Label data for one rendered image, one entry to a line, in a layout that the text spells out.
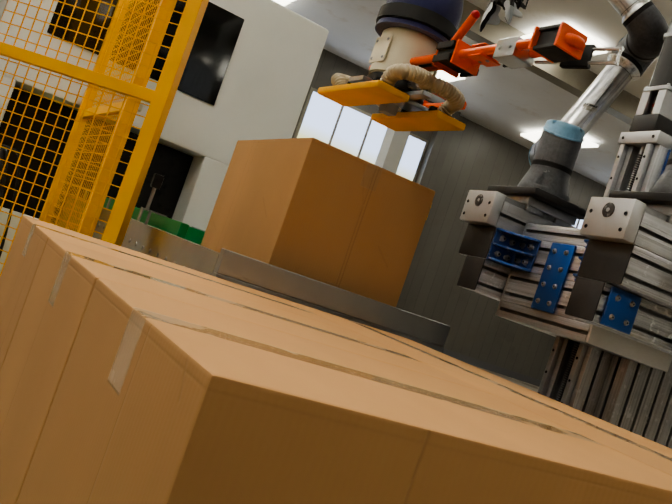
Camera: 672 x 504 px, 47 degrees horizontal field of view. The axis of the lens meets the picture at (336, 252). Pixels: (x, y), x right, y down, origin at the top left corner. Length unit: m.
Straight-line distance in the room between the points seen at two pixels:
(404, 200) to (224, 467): 1.62
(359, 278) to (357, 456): 1.50
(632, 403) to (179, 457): 1.67
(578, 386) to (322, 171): 0.84
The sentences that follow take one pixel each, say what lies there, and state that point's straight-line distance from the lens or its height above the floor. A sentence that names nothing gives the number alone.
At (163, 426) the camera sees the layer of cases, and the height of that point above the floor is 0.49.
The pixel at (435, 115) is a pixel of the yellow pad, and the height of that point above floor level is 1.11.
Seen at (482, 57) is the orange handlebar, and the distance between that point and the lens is 1.86.
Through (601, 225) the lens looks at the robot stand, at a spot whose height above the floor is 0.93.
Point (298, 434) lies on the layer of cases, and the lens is 0.54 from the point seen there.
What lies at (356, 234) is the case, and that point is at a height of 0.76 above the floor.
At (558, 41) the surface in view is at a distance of 1.64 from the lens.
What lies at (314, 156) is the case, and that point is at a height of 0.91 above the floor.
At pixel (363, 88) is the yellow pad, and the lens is 2.00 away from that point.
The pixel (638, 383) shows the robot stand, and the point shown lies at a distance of 2.09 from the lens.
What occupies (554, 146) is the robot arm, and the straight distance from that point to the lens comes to 2.25.
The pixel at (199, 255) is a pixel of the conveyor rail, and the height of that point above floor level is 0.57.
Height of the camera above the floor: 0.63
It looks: 2 degrees up
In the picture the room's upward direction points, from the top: 19 degrees clockwise
